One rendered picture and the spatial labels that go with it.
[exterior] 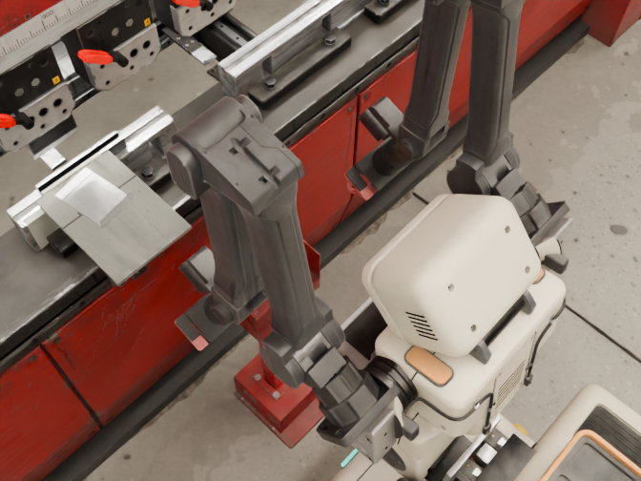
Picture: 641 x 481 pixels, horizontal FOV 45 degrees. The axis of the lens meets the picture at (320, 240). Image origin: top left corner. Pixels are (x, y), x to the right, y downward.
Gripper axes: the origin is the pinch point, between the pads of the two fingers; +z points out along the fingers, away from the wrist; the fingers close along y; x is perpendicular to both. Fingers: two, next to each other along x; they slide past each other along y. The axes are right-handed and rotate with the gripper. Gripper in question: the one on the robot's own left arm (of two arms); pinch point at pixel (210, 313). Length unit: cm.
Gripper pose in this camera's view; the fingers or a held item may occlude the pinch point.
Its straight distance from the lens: 142.4
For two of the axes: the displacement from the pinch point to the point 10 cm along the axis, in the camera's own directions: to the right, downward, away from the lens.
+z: -3.3, 2.0, 9.2
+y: -6.9, 6.2, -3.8
